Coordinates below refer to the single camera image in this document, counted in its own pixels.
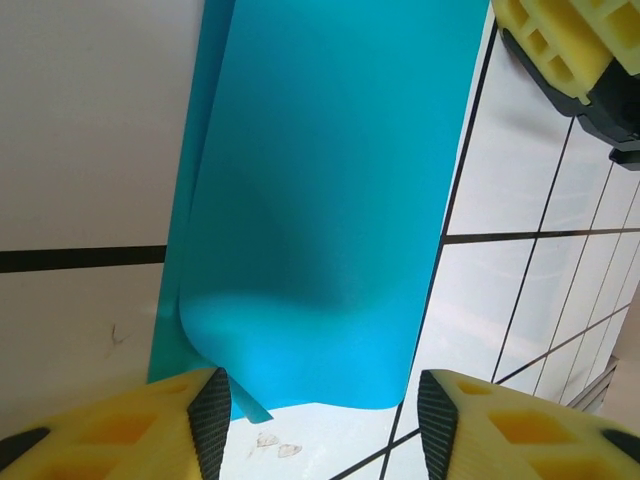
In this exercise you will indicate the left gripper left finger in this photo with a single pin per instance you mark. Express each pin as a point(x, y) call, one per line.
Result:
point(110, 435)

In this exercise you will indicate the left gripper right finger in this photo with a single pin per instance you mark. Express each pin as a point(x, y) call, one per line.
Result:
point(525, 435)

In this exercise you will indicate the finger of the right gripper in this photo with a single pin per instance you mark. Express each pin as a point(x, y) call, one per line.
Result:
point(555, 45)

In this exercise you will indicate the blue paper sheet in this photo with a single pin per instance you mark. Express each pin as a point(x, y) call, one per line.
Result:
point(325, 175)

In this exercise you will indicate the aluminium side rail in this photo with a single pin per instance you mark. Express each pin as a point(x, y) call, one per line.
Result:
point(625, 385)

